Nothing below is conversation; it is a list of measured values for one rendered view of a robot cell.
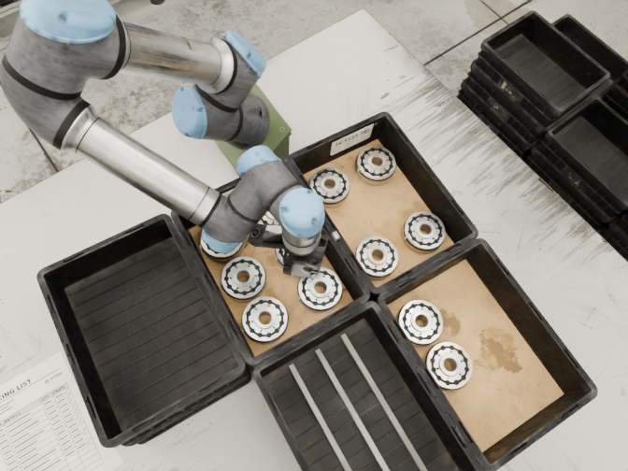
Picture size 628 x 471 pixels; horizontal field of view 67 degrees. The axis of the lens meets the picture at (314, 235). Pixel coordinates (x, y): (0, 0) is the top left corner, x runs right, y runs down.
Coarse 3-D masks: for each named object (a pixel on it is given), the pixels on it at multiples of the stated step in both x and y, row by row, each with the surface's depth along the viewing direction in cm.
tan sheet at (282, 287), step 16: (240, 256) 114; (256, 256) 114; (272, 256) 114; (272, 272) 113; (272, 288) 111; (288, 288) 111; (320, 288) 112; (240, 304) 109; (288, 304) 110; (240, 320) 108; (304, 320) 109; (288, 336) 107; (256, 352) 105
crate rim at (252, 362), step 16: (176, 224) 105; (336, 240) 106; (192, 256) 103; (352, 272) 105; (208, 288) 100; (352, 304) 101; (224, 320) 98; (320, 320) 99; (240, 336) 97; (304, 336) 97; (272, 352) 96
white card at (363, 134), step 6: (372, 126) 121; (360, 132) 120; (366, 132) 122; (342, 138) 118; (348, 138) 120; (354, 138) 122; (360, 138) 123; (366, 138) 125; (336, 144) 119; (342, 144) 121; (348, 144) 122; (354, 144) 124; (336, 150) 122
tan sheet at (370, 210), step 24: (336, 168) 125; (360, 192) 123; (384, 192) 123; (408, 192) 123; (336, 216) 119; (360, 216) 120; (384, 216) 120; (408, 216) 121; (360, 240) 117; (408, 264) 116
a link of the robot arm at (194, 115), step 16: (176, 96) 111; (192, 96) 108; (208, 96) 108; (176, 112) 112; (192, 112) 109; (208, 112) 109; (224, 112) 111; (192, 128) 110; (208, 128) 112; (224, 128) 115
